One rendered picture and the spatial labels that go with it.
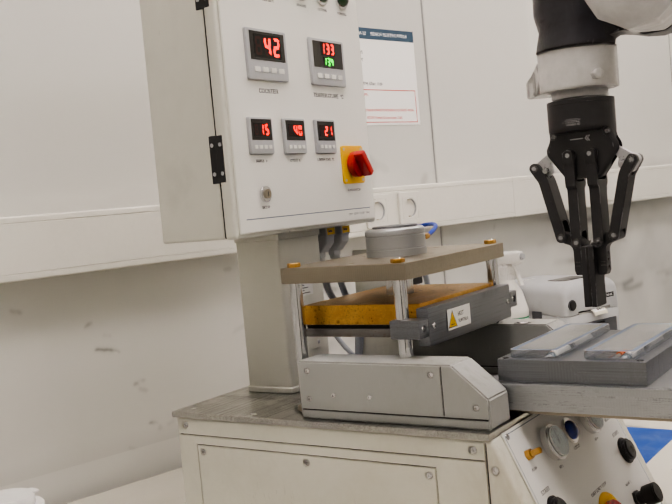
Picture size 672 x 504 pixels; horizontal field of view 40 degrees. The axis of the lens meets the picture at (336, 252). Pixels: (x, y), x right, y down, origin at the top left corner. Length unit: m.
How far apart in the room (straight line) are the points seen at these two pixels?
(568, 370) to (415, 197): 1.05
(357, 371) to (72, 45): 0.80
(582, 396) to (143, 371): 0.86
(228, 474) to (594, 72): 0.66
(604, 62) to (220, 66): 0.45
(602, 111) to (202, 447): 0.65
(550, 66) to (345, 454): 0.50
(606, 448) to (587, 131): 0.40
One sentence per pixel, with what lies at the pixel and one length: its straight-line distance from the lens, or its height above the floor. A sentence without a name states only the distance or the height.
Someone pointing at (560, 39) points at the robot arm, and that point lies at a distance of 1.07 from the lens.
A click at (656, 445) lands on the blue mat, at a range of 1.60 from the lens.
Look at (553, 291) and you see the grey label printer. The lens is 2.09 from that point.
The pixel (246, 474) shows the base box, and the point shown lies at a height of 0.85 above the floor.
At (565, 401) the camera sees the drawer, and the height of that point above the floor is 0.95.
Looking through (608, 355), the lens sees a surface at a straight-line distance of 1.01.
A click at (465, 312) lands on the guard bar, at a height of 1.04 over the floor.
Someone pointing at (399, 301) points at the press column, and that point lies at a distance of 1.06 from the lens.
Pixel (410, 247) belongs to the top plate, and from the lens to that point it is 1.18.
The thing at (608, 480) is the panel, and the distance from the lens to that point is 1.19.
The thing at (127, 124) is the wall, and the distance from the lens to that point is 1.64.
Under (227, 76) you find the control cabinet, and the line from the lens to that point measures 1.17.
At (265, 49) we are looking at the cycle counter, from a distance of 1.23.
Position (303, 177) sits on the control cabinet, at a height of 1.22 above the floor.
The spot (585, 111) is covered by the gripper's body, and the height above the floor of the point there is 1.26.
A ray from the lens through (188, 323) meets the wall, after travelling 1.69.
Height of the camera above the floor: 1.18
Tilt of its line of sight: 3 degrees down
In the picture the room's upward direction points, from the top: 5 degrees counter-clockwise
